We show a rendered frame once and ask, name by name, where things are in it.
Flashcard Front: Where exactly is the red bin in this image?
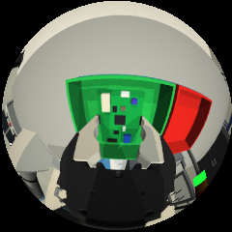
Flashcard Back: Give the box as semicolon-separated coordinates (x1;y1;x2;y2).
162;84;212;154

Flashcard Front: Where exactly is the green bin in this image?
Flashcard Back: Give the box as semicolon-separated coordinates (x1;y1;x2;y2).
66;74;176;160

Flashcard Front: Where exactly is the green circuit board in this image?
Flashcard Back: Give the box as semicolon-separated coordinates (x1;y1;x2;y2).
97;90;145;143

